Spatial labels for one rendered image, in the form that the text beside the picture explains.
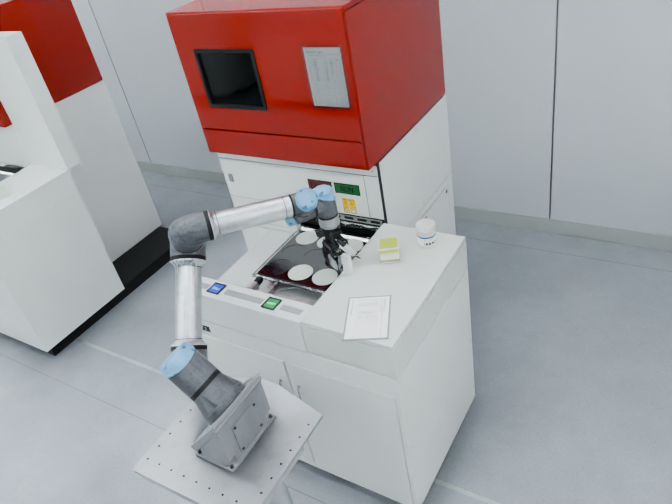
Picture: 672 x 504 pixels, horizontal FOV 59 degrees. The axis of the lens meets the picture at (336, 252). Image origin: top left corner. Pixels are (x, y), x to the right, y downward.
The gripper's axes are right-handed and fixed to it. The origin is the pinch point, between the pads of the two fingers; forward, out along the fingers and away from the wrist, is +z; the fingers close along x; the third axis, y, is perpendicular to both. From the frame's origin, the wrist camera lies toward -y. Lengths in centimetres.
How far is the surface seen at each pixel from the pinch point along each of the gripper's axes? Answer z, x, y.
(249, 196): -7, -8, -66
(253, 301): -4.0, -35.6, 2.9
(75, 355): 92, -118, -149
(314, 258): 1.7, -3.5, -13.0
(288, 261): 1.7, -12.6, -18.6
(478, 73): -10, 148, -93
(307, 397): 35, -31, 20
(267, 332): 5.4, -35.8, 10.6
